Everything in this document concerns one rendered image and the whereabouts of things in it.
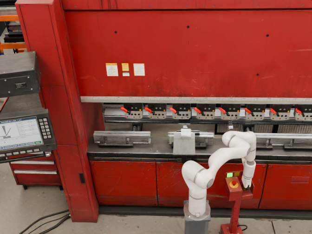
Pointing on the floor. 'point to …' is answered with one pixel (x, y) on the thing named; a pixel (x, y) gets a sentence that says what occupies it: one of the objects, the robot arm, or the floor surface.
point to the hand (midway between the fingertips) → (245, 187)
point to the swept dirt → (184, 217)
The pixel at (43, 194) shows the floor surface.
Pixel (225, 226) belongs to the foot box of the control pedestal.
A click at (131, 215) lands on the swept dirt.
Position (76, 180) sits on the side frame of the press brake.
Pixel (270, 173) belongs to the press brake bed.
